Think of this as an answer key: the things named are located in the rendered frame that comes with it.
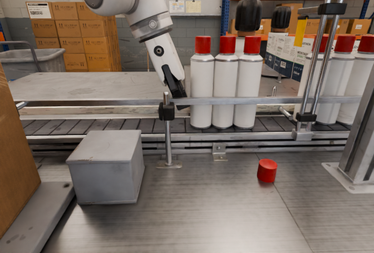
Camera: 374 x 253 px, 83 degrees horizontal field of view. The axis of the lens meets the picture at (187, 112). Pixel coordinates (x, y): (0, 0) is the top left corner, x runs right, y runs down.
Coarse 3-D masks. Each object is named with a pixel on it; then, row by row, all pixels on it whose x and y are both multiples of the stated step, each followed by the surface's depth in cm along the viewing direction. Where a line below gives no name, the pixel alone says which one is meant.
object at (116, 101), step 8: (272, 96) 46; (280, 96) 46; (288, 96) 46; (296, 96) 46; (312, 96) 46; (320, 96) 46; (328, 96) 46; (336, 96) 46; (344, 96) 46; (352, 96) 46; (360, 96) 46; (16, 104) 44; (32, 104) 44; (40, 104) 44; (48, 104) 44; (56, 104) 44; (64, 104) 44; (72, 104) 45; (80, 104) 45; (88, 104) 45; (96, 104) 45; (104, 104) 45; (112, 104) 45; (120, 104) 45; (128, 104) 45; (136, 104) 45; (144, 104) 45; (152, 104) 45; (176, 104) 45; (184, 104) 45; (192, 104) 45; (200, 104) 46; (208, 104) 46; (216, 104) 46; (224, 104) 46; (232, 104) 46; (240, 104) 46
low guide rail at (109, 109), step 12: (24, 108) 53; (36, 108) 53; (48, 108) 53; (60, 108) 53; (72, 108) 53; (84, 108) 54; (96, 108) 54; (108, 108) 54; (120, 108) 54; (132, 108) 54; (144, 108) 54; (156, 108) 54; (264, 108) 55; (276, 108) 55; (288, 108) 55
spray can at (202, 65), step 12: (204, 36) 44; (204, 48) 43; (192, 60) 45; (204, 60) 43; (192, 72) 46; (204, 72) 44; (192, 84) 47; (204, 84) 46; (192, 96) 48; (204, 96) 47; (192, 108) 49; (204, 108) 48; (192, 120) 50; (204, 120) 49
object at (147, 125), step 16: (32, 128) 50; (48, 128) 50; (64, 128) 50; (80, 128) 50; (96, 128) 50; (112, 128) 50; (128, 128) 50; (144, 128) 50; (160, 128) 50; (176, 128) 50; (192, 128) 50; (208, 128) 50; (256, 128) 50; (272, 128) 50; (288, 128) 50; (320, 128) 50; (336, 128) 50
